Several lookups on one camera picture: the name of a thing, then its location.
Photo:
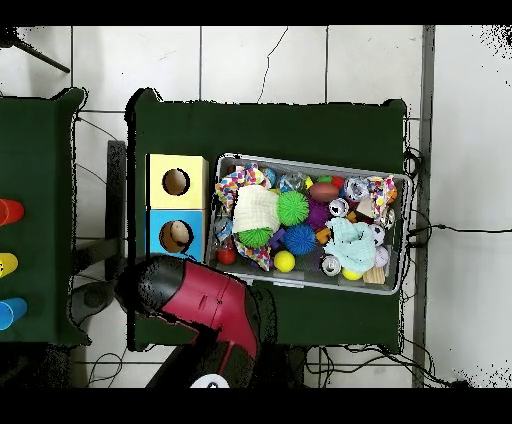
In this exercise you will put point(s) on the blue fuzzy ball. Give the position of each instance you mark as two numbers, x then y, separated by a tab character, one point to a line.
301	239

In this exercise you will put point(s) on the white baseball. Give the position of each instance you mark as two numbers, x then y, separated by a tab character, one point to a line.
382	256

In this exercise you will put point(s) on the colourful patchwork fabric toy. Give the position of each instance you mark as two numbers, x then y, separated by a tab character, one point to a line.
240	180

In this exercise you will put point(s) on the colourful polka dot fabric toy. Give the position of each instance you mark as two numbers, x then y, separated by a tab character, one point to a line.
384	192

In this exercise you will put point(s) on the wooden box with three holes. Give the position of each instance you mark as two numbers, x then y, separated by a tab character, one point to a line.
196	232

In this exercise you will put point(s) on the yellow plastic cup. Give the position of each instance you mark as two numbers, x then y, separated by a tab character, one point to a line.
7	265

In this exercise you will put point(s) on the silver drink can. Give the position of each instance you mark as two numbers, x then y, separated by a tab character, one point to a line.
339	207

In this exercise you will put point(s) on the purple spiky ball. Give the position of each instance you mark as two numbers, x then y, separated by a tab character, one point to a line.
318	214

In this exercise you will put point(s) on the smooth yellow ball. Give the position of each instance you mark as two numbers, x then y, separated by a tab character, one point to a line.
352	274

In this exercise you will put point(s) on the red ball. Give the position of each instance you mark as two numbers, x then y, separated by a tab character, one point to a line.
226	256

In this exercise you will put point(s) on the dark green table cloth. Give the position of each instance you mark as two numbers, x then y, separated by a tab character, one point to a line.
36	176
280	128

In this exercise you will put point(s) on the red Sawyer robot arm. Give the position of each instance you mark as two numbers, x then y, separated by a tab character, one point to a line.
216	300

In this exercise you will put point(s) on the cream yellow waffle cloth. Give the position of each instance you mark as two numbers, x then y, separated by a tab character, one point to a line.
256	208

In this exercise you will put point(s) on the clear mesh bin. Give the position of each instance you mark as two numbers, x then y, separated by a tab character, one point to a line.
210	240

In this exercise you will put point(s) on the green spiky ball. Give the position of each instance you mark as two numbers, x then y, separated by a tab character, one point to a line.
254	237

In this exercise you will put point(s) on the black equipment stand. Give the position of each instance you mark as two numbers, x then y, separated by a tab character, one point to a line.
117	200

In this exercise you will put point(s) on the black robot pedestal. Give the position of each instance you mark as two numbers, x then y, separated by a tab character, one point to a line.
288	368

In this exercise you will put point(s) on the blue plastic cup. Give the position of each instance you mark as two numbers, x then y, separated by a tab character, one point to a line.
11	313

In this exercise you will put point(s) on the clear plastic ball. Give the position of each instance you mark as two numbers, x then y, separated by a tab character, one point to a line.
357	189

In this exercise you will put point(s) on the pale wooden cube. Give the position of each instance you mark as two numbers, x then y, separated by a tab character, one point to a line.
374	275

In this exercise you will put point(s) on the red plastic cup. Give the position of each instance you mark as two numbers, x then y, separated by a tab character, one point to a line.
10	212

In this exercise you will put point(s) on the brown football toy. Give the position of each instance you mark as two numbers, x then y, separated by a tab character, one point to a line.
324	192

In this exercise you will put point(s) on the black red drink can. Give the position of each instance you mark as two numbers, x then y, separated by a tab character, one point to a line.
331	266

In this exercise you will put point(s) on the black tripod leg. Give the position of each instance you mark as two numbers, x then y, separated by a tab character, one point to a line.
40	56

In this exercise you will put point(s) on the large green fuzzy ball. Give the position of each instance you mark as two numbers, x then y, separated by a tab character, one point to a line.
293	208

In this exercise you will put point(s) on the mint green waffle cloth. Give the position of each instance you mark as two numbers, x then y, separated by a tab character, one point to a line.
350	244

